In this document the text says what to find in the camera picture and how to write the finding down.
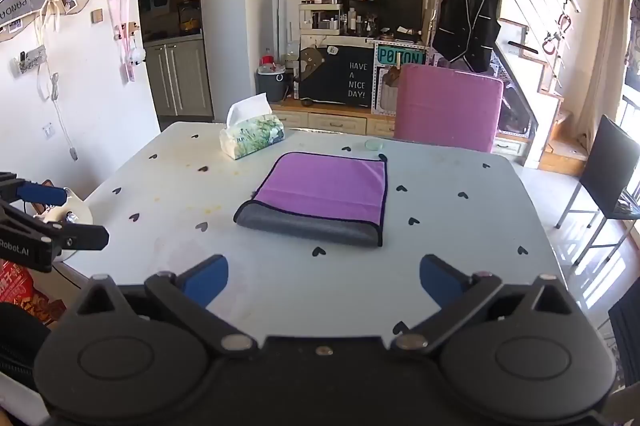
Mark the black bag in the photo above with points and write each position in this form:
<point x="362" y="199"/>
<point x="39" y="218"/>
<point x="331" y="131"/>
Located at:
<point x="20" y="346"/>

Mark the red printed bag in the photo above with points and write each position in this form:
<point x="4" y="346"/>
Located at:
<point x="25" y="293"/>

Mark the pink chair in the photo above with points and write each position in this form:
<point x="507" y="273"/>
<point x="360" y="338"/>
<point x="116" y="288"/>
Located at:
<point x="447" y="106"/>

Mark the dark striped cloth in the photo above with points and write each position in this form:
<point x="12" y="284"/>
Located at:
<point x="626" y="331"/>

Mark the green patterned tissue box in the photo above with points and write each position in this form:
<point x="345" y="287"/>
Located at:
<point x="252" y="135"/>

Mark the white power strip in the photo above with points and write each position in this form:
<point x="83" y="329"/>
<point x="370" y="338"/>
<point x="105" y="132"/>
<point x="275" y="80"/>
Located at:
<point x="30" y="59"/>

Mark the clear round coaster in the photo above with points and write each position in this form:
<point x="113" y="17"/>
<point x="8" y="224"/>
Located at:
<point x="374" y="145"/>

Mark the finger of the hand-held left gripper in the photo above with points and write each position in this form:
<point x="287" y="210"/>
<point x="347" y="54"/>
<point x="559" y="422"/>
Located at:
<point x="40" y="193"/>
<point x="80" y="237"/>

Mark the teal lettered sign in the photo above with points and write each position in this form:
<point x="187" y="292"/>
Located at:
<point x="400" y="55"/>

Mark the purple and grey towel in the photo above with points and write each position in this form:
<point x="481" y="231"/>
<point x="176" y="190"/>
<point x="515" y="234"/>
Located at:
<point x="325" y="186"/>

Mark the dark grey trash bin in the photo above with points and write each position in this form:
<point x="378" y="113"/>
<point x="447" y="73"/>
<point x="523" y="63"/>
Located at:
<point x="271" y="86"/>

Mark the black vest with white trim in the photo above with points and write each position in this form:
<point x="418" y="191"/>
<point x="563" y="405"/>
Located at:
<point x="467" y="21"/>

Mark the beige curtain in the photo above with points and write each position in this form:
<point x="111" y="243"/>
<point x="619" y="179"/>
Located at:
<point x="615" y="36"/>

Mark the black chair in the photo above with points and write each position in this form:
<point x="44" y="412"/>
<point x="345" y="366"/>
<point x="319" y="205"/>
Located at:
<point x="607" y="171"/>

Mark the beige kitchen cabinet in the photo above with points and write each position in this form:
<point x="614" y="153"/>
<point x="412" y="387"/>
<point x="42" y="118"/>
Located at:
<point x="180" y="78"/>

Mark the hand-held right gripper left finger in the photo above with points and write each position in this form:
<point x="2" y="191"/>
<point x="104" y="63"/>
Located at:
<point x="207" y="280"/>

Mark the white storage organizer with bottles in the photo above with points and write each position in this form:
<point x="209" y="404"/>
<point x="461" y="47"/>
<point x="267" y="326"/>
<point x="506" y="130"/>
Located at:
<point x="322" y="18"/>

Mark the wooden staircase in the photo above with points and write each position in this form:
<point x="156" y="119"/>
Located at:
<point x="540" y="106"/>

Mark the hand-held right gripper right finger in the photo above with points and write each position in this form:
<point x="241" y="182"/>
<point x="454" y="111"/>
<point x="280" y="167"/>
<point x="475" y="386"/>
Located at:
<point x="441" y="280"/>

